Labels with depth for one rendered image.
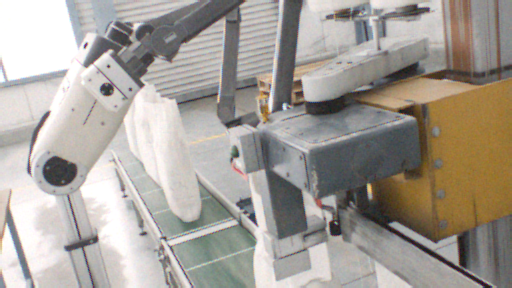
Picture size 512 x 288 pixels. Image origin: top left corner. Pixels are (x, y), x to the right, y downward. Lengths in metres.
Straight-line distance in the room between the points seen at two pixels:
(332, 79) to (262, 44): 8.10
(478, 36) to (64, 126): 1.09
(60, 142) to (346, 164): 0.92
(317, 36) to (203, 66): 2.15
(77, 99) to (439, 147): 0.95
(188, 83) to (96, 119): 7.31
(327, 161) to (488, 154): 0.43
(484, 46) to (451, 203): 0.35
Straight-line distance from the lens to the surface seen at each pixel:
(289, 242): 1.28
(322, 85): 1.15
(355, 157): 1.00
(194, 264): 2.72
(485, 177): 1.29
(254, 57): 9.19
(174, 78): 8.80
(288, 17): 1.50
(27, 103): 8.68
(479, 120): 1.25
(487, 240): 1.46
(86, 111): 1.58
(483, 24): 1.30
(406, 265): 1.11
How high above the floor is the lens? 1.62
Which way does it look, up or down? 16 degrees down
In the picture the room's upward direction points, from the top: 10 degrees counter-clockwise
